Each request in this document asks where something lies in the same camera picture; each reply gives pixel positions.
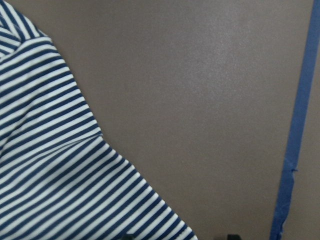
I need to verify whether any navy white striped polo shirt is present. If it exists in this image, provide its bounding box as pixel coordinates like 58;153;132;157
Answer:
0;1;196;240

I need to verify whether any brown paper table cover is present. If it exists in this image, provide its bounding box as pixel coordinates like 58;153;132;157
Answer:
11;0;313;240

